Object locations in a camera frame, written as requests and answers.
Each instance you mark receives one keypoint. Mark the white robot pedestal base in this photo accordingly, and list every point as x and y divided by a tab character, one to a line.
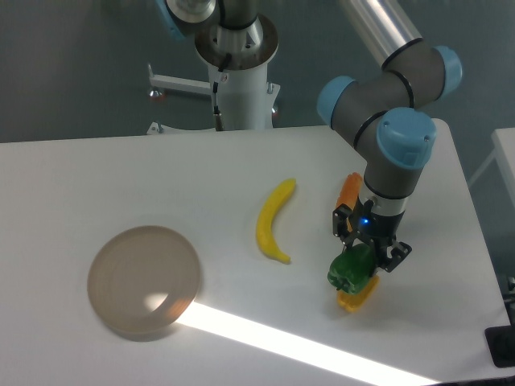
242	96

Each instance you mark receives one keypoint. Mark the black device at edge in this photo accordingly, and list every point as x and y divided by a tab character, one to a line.
500	340

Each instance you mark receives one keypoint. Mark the yellow toy pepper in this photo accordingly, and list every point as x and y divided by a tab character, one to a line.
353	302

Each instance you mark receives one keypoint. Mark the yellow toy banana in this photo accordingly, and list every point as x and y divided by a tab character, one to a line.
264	228

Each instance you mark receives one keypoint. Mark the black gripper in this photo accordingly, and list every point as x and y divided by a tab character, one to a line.
374	220

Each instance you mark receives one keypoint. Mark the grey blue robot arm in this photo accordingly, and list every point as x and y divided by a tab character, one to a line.
382	119

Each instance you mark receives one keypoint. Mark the green toy pepper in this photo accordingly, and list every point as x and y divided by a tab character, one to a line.
352	270

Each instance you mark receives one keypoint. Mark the orange toy carrot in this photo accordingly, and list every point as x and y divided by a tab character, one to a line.
350	190

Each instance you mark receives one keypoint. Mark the white side table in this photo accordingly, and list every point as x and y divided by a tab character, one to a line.
503	155

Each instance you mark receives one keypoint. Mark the brown translucent plate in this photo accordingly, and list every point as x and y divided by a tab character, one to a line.
142	280

